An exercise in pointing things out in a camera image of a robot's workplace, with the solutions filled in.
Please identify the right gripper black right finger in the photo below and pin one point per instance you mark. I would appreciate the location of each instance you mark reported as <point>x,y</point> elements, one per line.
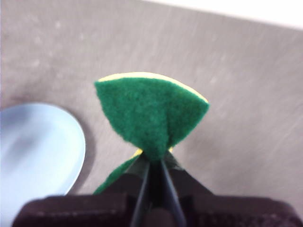
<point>225,212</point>

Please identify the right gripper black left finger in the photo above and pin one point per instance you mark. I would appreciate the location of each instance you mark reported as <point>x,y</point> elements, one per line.
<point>94,210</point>

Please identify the light blue round plate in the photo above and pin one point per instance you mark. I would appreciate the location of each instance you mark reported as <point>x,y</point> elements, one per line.
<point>40,146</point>

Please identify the yellow sponge with green scourer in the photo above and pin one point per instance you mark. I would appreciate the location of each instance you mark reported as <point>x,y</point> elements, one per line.
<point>146,113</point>

